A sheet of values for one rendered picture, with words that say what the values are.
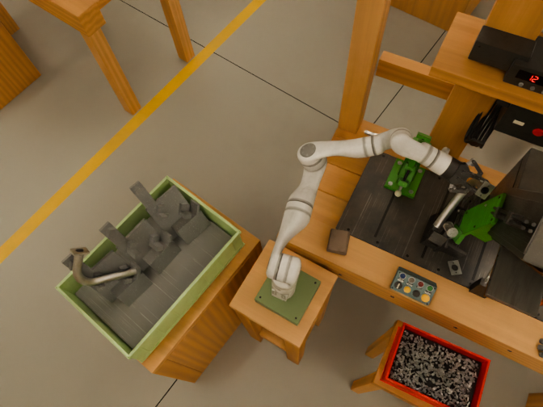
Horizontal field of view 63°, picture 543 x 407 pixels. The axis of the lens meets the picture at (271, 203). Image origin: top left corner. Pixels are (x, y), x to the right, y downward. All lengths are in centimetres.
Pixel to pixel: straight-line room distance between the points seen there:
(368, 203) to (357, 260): 25
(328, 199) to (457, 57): 76
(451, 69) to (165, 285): 130
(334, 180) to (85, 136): 206
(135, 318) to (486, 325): 133
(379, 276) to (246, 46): 237
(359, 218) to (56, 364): 192
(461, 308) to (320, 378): 104
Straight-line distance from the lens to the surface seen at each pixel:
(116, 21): 410
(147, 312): 186
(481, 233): 166
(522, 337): 188
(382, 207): 188
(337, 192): 190
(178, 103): 337
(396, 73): 183
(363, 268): 177
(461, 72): 146
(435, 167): 156
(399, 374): 175
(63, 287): 192
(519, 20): 145
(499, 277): 165
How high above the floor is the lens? 258
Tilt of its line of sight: 65 degrees down
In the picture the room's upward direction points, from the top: 7 degrees counter-clockwise
